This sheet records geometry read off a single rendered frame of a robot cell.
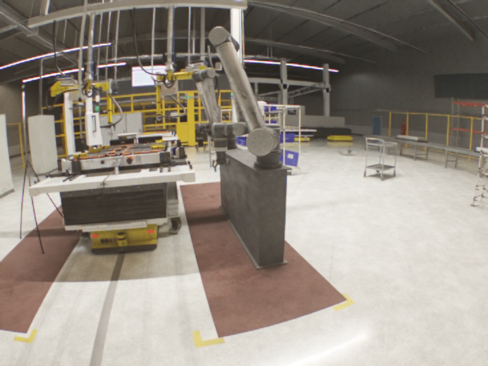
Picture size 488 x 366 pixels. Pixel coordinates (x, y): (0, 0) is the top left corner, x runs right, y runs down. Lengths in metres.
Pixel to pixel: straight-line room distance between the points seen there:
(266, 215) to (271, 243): 0.27
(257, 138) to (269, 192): 0.52
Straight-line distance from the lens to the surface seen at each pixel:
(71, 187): 2.48
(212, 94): 3.35
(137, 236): 2.83
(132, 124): 12.91
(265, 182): 1.99
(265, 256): 2.26
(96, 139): 6.62
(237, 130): 1.86
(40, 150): 9.53
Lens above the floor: 1.29
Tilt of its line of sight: 14 degrees down
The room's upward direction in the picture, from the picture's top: 1 degrees counter-clockwise
